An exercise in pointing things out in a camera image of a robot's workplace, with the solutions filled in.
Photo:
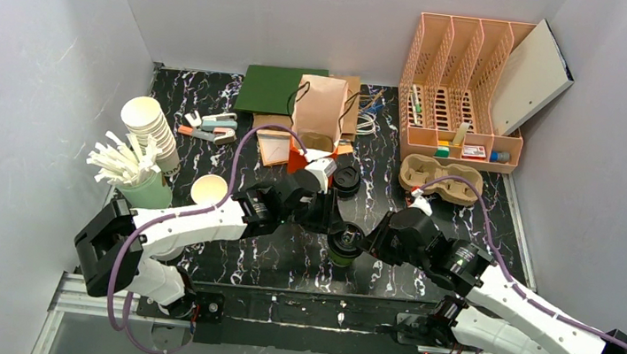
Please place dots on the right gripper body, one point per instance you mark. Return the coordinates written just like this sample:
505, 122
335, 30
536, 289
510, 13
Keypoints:
374, 241

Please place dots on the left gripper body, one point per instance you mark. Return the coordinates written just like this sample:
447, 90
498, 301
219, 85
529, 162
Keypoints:
320, 216

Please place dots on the pulp cup carrier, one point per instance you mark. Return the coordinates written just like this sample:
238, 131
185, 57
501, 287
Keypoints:
315, 141

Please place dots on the orange paper bag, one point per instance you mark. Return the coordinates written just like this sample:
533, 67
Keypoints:
318, 107

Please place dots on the single green paper cup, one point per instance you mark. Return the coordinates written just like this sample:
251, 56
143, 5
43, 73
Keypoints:
341, 260

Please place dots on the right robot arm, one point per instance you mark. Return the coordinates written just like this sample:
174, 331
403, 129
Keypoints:
486, 310

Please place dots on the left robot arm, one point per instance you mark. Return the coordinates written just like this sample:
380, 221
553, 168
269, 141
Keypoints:
125, 248

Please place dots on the black cup lids stack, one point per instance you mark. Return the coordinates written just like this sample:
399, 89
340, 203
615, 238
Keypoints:
346, 181

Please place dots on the stack of pulp cup carriers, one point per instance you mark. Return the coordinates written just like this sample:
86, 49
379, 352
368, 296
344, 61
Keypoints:
454, 183

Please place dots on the brown kraft paper bag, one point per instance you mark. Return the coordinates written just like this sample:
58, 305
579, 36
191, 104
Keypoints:
349, 121

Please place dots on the red small box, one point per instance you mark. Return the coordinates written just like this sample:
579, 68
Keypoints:
474, 152

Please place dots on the green paper bag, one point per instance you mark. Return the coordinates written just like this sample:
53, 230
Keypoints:
266, 89

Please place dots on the pink desk file organizer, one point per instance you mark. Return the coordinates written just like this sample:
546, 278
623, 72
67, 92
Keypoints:
445, 91

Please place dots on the green cup of straws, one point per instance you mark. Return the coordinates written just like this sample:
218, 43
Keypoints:
137, 168

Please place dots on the tall stack paper cups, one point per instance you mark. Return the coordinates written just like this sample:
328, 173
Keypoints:
143, 117

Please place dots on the white board panel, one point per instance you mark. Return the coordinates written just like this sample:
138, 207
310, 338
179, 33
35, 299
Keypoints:
535, 73

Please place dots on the metal base rail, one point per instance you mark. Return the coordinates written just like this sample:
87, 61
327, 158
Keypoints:
246, 320

